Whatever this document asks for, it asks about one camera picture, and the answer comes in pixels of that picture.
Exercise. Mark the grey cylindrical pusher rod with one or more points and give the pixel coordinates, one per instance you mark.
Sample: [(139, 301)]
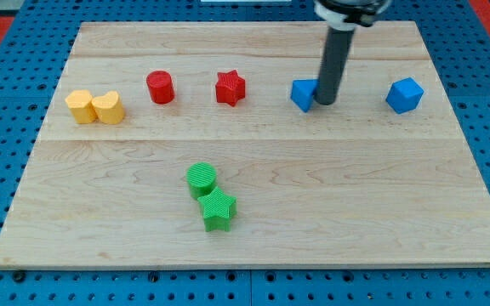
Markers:
[(334, 57)]

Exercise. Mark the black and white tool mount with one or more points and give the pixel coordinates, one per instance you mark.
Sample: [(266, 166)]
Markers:
[(346, 15)]

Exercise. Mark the blue cube block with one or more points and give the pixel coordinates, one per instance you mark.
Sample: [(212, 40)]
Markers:
[(404, 95)]

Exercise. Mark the blue triangle block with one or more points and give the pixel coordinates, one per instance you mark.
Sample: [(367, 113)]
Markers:
[(302, 93)]

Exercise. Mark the red star block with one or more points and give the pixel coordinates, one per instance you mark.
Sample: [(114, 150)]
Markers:
[(230, 88)]

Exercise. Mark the red cylinder block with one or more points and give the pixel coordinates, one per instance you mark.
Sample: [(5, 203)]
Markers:
[(160, 87)]

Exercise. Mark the green cylinder block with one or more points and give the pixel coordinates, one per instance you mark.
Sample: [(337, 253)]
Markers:
[(201, 179)]

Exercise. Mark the wooden board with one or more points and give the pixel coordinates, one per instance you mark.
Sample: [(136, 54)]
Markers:
[(353, 185)]

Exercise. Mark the green star block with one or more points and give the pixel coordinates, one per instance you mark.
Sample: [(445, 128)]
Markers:
[(218, 209)]

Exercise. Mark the yellow heart block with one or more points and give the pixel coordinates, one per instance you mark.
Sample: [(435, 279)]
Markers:
[(109, 108)]

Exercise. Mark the yellow pentagon block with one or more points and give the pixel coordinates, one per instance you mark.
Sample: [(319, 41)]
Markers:
[(79, 102)]

